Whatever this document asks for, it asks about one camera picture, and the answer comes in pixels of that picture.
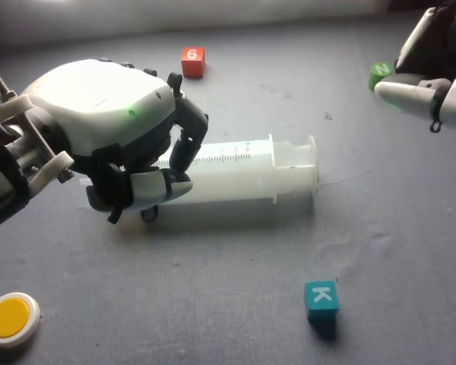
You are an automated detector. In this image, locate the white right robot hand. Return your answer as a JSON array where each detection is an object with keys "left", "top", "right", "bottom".
[{"left": 374, "top": 0, "right": 456, "bottom": 135}]

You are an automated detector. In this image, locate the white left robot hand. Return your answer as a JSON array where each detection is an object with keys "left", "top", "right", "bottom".
[{"left": 21, "top": 57, "right": 211, "bottom": 225}]

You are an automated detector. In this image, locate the large white plastic syringe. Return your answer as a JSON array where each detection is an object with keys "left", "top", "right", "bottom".
[{"left": 79, "top": 133, "right": 320, "bottom": 207}]

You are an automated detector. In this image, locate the green letter N cylinder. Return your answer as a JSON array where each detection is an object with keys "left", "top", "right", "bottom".
[{"left": 367, "top": 61, "right": 395, "bottom": 92}]

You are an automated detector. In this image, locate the red number block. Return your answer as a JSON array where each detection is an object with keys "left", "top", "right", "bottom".
[{"left": 181, "top": 47, "right": 207, "bottom": 80}]

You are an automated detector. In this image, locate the white backdrop board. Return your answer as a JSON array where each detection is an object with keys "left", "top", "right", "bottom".
[{"left": 0, "top": 0, "right": 432, "bottom": 49}]

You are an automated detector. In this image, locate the grey table cloth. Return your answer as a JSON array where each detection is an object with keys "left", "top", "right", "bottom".
[{"left": 0, "top": 22, "right": 456, "bottom": 365}]

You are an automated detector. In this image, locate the teal letter K block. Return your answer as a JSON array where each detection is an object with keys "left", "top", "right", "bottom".
[{"left": 303, "top": 280, "right": 340, "bottom": 323}]

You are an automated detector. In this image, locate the yellow button white disc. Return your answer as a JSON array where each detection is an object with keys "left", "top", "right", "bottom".
[{"left": 0, "top": 291, "right": 41, "bottom": 349}]

